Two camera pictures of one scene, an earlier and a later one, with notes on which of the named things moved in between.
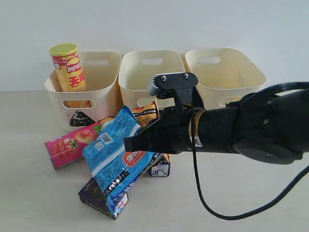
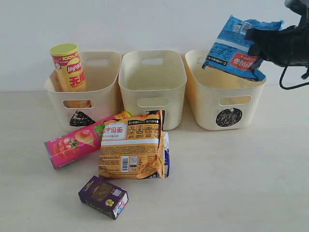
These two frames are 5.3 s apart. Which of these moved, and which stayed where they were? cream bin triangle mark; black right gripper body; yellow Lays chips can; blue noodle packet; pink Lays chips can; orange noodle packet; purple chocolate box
Moved: orange noodle packet; blue noodle packet; black right gripper body
Stayed: yellow Lays chips can; purple chocolate box; pink Lays chips can; cream bin triangle mark
